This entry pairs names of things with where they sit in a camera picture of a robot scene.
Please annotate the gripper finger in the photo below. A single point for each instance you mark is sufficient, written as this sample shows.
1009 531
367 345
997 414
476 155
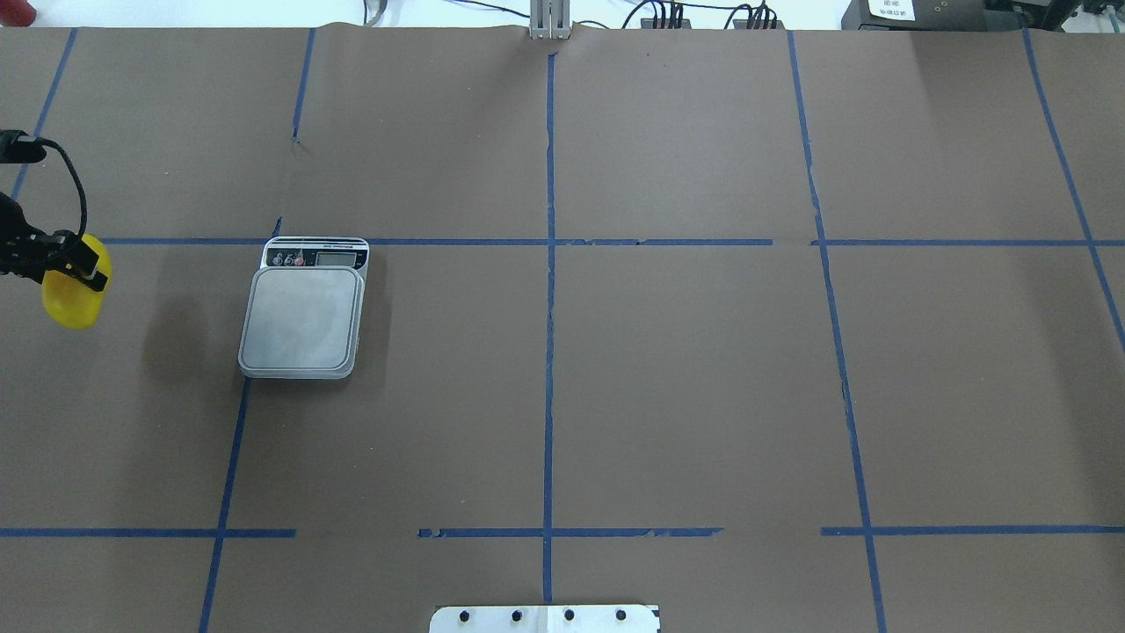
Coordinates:
83 258

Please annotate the yellow mango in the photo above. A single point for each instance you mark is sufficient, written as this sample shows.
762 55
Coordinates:
76 302

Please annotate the silver digital kitchen scale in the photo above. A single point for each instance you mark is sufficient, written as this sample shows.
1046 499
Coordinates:
304 309

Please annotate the left orange connector board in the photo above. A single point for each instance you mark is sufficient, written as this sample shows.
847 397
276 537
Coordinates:
666 16

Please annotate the orange connector board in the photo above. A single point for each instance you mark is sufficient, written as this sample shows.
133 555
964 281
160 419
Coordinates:
759 17
666 16

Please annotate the right orange connector board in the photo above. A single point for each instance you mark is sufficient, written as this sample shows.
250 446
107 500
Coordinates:
759 17

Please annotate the brown paper table cover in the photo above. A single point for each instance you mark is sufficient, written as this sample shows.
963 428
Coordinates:
781 332

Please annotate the black box with label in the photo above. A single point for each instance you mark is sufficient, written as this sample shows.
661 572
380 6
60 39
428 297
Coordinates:
930 16

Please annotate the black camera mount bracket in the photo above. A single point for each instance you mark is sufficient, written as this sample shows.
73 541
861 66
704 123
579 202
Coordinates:
18 147

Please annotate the aluminium frame post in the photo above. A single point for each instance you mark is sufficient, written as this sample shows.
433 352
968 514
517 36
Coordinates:
550 19

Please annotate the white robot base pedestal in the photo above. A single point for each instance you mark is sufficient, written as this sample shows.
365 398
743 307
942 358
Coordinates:
547 618

